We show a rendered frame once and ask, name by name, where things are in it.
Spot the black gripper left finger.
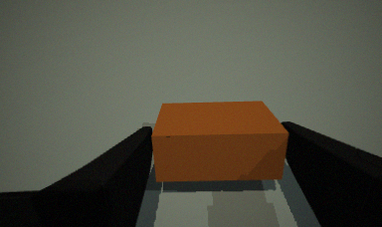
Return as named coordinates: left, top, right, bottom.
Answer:
left=0, top=126, right=153, bottom=227

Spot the orange block with black square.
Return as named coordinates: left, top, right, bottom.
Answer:
left=151, top=101, right=289, bottom=181

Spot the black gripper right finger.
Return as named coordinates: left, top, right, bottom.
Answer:
left=281, top=121, right=382, bottom=227

